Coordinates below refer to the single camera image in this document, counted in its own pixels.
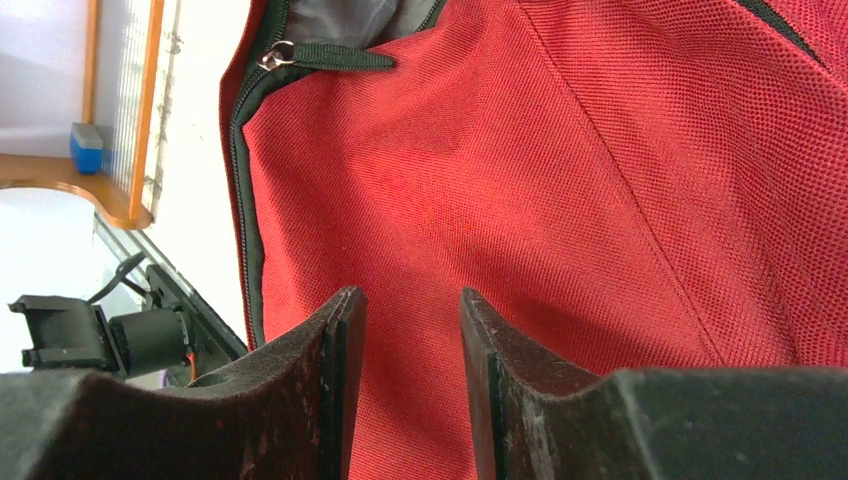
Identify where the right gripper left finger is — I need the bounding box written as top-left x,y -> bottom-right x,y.
1,287 -> 367,479

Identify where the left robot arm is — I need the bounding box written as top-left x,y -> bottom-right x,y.
8,252 -> 199,382

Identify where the blue eraser block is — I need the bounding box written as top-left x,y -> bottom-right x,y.
70,123 -> 104,175

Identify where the red backpack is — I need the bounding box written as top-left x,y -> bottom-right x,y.
220,1 -> 847,479

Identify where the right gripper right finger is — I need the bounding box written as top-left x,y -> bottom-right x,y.
460,288 -> 847,479

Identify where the wooden rack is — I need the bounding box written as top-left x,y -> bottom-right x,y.
1,1 -> 168,230

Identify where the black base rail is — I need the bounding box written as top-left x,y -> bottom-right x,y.
94,214 -> 248,387

